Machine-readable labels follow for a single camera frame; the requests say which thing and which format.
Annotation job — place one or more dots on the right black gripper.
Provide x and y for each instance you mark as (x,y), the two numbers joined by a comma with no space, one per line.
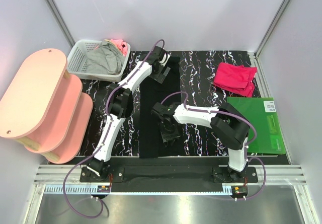
(166,137)

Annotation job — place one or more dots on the black daisy print t-shirt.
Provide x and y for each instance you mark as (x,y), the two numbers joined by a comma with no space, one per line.
(159,134)

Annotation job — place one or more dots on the aluminium front rail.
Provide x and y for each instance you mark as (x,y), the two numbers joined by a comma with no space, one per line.
(64,179)

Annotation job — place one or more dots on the grey t-shirt in basket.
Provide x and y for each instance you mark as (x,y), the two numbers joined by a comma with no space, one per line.
(105,59)

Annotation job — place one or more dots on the white plastic laundry basket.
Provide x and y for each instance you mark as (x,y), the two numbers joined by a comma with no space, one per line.
(77,62)

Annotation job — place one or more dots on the pink oval tiered stool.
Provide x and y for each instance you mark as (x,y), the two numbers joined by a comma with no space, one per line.
(45,108)

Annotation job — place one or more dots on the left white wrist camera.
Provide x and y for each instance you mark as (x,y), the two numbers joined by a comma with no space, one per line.
(164,59)

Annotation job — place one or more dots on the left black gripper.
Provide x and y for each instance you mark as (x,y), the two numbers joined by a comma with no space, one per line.
(159,77)

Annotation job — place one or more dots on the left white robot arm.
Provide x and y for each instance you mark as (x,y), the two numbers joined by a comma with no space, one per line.
(119,104)

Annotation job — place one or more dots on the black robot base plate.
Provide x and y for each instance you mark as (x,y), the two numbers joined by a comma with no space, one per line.
(168,175)

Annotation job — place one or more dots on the folded red t-shirt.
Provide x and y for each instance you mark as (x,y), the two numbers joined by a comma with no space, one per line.
(235,79)

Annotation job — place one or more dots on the green folding board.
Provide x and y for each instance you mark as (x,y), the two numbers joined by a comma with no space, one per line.
(261,113)

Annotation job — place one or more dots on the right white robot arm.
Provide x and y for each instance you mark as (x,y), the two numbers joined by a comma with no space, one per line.
(226,122)

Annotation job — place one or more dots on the pink garment in basket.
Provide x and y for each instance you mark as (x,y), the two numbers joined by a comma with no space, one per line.
(121,45)

